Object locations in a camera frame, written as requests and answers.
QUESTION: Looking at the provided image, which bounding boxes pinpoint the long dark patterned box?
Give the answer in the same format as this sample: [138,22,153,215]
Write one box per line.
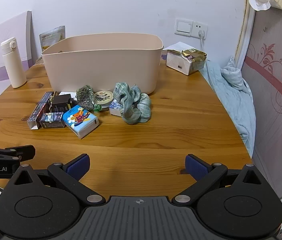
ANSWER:
[27,92,54,129]

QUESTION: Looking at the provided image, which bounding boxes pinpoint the small dark card box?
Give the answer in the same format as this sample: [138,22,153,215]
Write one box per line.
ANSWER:
[40,112,65,128]

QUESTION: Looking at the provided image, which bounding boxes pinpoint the green checkered cloth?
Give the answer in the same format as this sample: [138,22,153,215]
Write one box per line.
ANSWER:
[113,82,151,125]

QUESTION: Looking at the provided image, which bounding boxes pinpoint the blue cartoon tissue pack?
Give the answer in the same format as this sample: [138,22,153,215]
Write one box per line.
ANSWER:
[62,105,99,139]

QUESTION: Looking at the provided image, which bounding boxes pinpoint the lilac leaning board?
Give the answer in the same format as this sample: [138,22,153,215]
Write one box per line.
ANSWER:
[0,10,35,103]

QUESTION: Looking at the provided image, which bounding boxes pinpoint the black cube box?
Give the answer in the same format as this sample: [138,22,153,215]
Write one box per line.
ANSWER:
[52,95,77,113]

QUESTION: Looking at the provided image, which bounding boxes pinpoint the cream thermos bottle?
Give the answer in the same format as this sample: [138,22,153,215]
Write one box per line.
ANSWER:
[1,37,27,88]

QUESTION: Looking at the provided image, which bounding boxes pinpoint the blue white soap box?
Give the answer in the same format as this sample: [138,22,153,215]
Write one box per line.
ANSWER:
[108,99,121,117]

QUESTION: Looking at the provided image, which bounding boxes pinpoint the bag of dried herbs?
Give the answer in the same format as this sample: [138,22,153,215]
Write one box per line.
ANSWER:
[76,85,94,111]

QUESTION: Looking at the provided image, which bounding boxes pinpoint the round decorated tin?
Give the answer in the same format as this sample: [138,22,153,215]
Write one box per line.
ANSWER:
[94,90,114,111]

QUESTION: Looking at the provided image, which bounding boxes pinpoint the light blue quilt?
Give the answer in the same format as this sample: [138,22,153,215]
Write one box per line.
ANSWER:
[200,58,256,157]

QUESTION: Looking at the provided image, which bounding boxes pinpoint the beige plastic storage bin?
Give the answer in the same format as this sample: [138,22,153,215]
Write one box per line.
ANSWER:
[42,33,164,94]

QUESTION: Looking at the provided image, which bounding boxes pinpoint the white box with gold wrapper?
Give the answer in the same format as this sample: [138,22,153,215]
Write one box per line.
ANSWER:
[166,48,207,75]

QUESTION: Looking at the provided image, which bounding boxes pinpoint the banana chips bag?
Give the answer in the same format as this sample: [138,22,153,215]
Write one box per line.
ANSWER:
[39,25,66,51]

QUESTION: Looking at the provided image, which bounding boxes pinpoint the patterned headboard panel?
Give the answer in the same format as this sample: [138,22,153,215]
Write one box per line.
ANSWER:
[236,7,282,201]

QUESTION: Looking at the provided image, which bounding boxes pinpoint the white power cable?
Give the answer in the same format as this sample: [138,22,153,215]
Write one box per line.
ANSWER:
[198,30,207,55]

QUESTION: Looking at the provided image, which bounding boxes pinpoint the white wall socket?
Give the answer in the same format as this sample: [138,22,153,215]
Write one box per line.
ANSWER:
[191,21,208,40]

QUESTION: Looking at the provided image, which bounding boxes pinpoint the white wall switch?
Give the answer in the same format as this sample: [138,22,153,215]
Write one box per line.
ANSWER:
[174,18,193,36]

